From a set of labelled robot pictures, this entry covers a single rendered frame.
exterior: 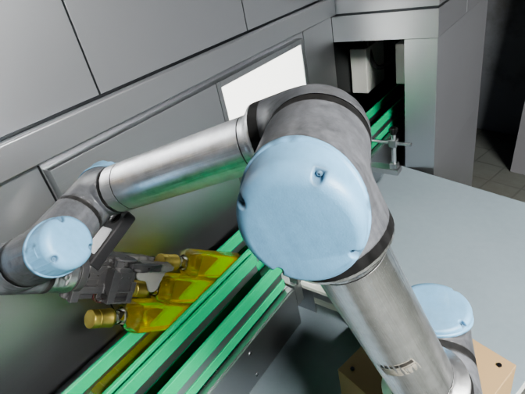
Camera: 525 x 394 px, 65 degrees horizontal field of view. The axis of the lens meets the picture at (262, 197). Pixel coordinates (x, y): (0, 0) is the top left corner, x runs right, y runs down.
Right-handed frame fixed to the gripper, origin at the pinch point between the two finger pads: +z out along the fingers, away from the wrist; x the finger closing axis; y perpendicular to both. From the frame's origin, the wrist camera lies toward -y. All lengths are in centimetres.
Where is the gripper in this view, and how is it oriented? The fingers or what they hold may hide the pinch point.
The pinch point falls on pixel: (162, 262)
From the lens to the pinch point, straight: 89.5
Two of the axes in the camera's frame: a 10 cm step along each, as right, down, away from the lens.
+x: 8.0, 1.8, -5.8
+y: -2.4, 9.7, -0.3
